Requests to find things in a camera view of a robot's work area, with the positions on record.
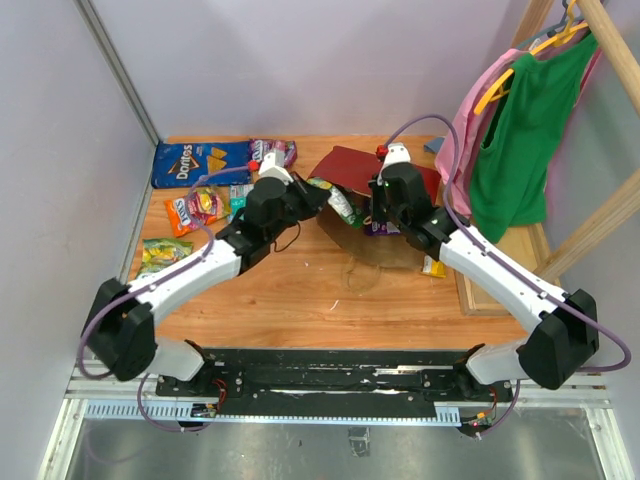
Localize blue Doritos chip bag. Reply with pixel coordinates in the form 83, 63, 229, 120
151, 141, 251, 189

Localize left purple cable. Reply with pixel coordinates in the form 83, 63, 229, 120
78, 164, 261, 434

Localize red brown paper bag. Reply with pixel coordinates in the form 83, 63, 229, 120
309, 146, 425, 293

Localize yellow clothes hanger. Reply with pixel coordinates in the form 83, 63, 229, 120
473, 0, 588, 115

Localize purple snack packet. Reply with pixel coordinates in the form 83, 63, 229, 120
249, 139, 298, 168
363, 216, 400, 236

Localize wooden clothes rack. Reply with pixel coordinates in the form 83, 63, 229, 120
445, 0, 640, 317

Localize purple cable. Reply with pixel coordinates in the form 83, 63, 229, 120
375, 113, 632, 440
78, 164, 261, 434

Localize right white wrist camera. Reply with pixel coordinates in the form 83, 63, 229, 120
376, 142, 411, 169

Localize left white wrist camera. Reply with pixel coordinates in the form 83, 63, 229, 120
248, 152, 293, 185

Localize green snack packet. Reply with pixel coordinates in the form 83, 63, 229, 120
136, 238, 193, 279
307, 177, 364, 228

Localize teal snack packet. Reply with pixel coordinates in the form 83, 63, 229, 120
229, 184, 254, 221

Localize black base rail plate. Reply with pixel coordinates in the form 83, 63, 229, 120
65, 346, 611, 427

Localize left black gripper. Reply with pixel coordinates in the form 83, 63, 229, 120
267, 171, 332, 241

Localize pink shirt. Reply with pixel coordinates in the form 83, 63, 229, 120
435, 42, 600, 226

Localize green shirt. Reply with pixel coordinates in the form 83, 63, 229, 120
469, 33, 597, 243

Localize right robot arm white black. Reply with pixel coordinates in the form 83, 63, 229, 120
370, 162, 599, 400

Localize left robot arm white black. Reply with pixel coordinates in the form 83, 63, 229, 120
77, 174, 330, 396

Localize orange Fox's candy packet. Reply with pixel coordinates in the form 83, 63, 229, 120
164, 186, 230, 237

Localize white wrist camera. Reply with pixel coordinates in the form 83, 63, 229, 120
248, 152, 293, 185
376, 142, 411, 169

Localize blue cloth piece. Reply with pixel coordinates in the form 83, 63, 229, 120
423, 136, 445, 155

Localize yellow snack packet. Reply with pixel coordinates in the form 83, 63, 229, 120
421, 255, 446, 279

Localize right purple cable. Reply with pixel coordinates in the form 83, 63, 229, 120
375, 113, 632, 440

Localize grey clothes hanger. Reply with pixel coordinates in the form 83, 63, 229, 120
511, 0, 570, 50

